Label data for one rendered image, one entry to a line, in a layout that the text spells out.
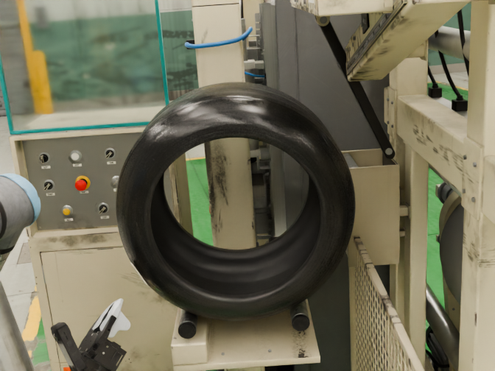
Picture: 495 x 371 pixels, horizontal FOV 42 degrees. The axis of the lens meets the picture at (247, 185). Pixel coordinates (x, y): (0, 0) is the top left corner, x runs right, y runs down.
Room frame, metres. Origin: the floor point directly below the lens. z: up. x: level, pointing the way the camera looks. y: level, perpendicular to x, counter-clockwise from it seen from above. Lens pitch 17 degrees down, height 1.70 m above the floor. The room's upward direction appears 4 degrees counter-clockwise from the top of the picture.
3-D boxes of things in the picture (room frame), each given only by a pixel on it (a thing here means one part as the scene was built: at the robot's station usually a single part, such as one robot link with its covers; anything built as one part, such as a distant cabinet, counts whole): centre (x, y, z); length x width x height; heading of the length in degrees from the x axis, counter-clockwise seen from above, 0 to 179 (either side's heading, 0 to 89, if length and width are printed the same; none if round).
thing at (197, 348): (1.57, 0.17, 0.83); 0.36 x 0.09 x 0.06; 0
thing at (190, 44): (1.83, 0.05, 1.56); 0.19 x 0.19 x 0.06; 0
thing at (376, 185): (1.79, -0.35, 1.05); 0.20 x 0.15 x 0.30; 0
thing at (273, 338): (1.57, 0.03, 0.80); 0.37 x 0.36 x 0.02; 90
